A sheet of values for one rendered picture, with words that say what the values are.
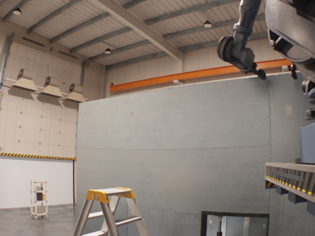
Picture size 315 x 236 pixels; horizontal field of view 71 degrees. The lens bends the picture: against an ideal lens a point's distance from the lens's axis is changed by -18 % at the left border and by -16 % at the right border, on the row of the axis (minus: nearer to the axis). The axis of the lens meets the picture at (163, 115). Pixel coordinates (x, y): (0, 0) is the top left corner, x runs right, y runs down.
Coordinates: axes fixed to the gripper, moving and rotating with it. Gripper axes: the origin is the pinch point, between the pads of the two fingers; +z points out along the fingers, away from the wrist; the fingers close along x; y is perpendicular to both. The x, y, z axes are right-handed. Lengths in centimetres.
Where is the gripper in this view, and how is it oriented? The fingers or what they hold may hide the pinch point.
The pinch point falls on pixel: (250, 69)
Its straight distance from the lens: 198.3
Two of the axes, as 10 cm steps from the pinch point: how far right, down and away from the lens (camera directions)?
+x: -4.4, 8.9, 1.2
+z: 5.3, 1.5, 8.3
